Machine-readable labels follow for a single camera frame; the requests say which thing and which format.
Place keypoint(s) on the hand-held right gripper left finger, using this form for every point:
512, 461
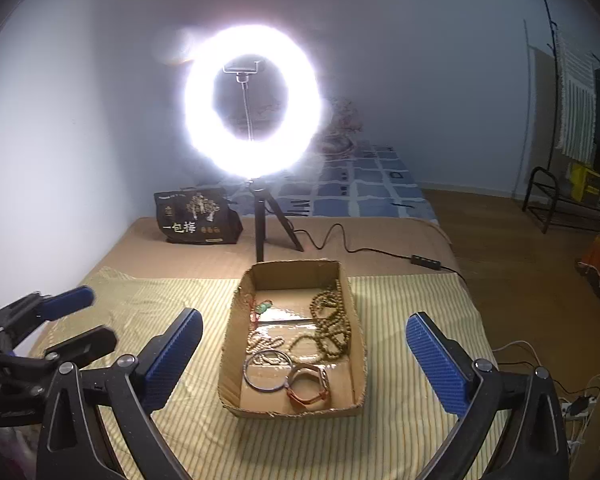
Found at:
175, 355

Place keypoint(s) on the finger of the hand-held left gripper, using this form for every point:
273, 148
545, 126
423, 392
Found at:
92, 342
67, 302

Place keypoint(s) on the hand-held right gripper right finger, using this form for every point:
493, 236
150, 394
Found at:
435, 365

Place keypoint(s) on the silver bangle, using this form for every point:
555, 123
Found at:
247, 375

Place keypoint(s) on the cardboard box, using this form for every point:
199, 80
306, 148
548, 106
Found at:
290, 272

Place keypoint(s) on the striped cloth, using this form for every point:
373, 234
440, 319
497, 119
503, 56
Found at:
380, 435

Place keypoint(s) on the black printed bag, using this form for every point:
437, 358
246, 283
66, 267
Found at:
195, 220

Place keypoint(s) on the power strip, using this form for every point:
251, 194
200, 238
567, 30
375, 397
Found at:
580, 405

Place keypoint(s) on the black tripod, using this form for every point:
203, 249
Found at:
260, 230

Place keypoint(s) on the black metal rack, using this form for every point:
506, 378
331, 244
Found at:
540, 195

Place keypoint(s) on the yellow box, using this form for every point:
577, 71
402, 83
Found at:
585, 182

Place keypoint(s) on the patterned pillow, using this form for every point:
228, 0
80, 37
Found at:
340, 130

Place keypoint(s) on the white knitted garment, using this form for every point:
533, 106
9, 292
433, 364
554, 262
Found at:
577, 110

